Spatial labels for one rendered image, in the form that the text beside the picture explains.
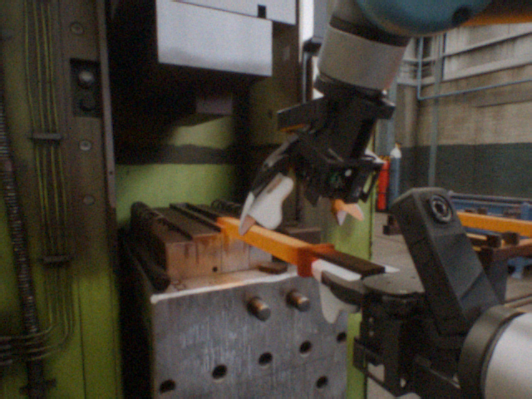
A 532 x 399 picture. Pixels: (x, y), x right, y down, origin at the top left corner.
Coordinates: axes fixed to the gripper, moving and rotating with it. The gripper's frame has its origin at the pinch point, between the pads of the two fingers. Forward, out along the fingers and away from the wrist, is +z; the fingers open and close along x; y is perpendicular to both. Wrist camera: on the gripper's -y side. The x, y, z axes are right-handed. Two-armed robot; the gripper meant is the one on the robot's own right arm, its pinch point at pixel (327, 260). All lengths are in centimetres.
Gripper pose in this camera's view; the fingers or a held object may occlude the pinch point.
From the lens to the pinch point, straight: 42.3
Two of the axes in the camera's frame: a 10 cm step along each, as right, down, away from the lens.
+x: 8.9, -0.6, 4.6
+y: 0.1, 9.9, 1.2
